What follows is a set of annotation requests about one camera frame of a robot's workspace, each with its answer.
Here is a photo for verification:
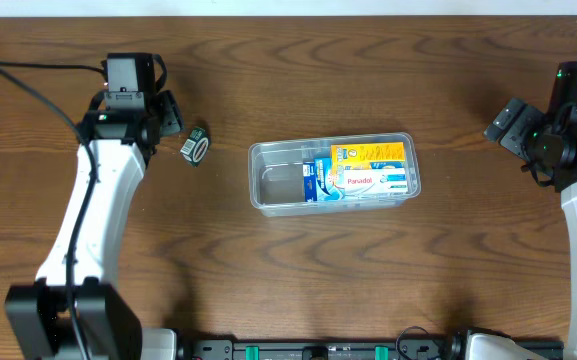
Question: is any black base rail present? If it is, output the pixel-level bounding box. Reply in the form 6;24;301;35
175;325;564;360

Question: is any yellow medicine box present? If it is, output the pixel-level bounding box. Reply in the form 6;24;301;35
331;142;406;173

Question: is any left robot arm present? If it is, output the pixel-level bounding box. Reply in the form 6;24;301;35
4;91;183;359

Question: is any white Panadol box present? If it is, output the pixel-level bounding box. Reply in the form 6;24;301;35
337;168;408;196

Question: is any small dark green box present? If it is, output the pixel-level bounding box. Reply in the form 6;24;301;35
180;127;211;167

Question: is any clear plastic container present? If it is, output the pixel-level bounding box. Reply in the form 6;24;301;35
248;132;421;217

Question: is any blue KoolFever box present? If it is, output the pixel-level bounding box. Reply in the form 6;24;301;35
302;157;407;203

